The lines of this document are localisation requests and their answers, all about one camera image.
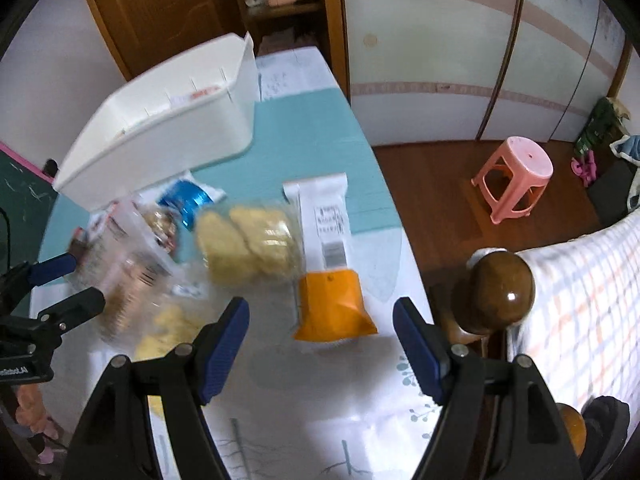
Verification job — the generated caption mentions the small yellow snack packet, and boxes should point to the small yellow snack packet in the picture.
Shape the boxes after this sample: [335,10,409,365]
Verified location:
[131,304,203,421]

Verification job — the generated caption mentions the pink orange toy figure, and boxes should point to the pink orange toy figure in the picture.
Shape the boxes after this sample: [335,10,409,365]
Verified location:
[14,384,60,466]

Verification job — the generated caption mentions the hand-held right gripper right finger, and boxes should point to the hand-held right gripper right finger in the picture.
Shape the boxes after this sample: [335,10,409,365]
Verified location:
[392,296,583,480]

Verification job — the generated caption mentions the pink toy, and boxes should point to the pink toy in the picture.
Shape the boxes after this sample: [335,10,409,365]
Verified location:
[571,151,601,189]

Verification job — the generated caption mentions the black box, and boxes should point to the black box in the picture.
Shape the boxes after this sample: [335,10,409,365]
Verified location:
[587,160,640,227]

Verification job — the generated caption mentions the green bag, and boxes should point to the green bag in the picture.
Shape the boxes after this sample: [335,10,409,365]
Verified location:
[572,97,625,162]

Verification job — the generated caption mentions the white and orange snack packet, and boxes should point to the white and orange snack packet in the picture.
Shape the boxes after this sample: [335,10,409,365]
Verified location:
[281,172,379,343]

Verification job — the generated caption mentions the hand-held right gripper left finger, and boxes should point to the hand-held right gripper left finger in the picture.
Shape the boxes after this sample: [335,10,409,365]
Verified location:
[62,296,251,480]

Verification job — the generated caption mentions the pale striped wardrobe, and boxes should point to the pale striped wardrobe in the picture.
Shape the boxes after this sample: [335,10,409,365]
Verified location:
[340,0,635,150]

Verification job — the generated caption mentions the blue cloth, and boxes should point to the blue cloth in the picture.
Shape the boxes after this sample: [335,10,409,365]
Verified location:
[610,135,640,212]

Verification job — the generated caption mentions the pink plastic stool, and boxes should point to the pink plastic stool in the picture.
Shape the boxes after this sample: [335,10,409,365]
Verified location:
[471,136,555,225]

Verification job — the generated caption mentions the clear brown cookie packet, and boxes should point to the clear brown cookie packet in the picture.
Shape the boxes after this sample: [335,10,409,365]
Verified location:
[69,197,187,347]

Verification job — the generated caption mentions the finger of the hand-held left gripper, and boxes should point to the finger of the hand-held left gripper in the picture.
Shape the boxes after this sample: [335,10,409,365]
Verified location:
[27,286,107,335]
[0,252,78,312]

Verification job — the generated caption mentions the small round wooden knob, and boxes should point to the small round wooden knob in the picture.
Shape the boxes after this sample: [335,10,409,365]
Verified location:
[556,402,587,457]

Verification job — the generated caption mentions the plaid blanket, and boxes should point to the plaid blanket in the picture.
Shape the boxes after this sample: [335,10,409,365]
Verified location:
[505,212,640,443]

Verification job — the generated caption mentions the brown wooden door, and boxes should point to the brown wooden door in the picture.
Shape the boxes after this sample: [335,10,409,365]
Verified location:
[77,0,253,82]

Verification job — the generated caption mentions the wooden shelf unit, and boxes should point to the wooden shelf unit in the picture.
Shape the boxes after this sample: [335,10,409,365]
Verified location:
[225,0,352,98]

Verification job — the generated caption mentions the white plastic bin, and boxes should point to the white plastic bin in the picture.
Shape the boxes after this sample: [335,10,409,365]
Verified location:
[52,31,260,212]

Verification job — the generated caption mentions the round wooden bed post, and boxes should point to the round wooden bed post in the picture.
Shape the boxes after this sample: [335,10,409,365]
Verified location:
[465,250,537,337]

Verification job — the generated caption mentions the clear yellow cake packet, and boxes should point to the clear yellow cake packet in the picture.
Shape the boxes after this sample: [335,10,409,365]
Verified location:
[192,199,306,287]

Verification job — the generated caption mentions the blue snack packet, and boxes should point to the blue snack packet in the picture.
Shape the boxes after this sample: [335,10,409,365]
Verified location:
[157,170,227,232]

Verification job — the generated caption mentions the green chalkboard with pink frame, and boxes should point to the green chalkboard with pink frame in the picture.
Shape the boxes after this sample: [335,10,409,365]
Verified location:
[0,142,59,267]

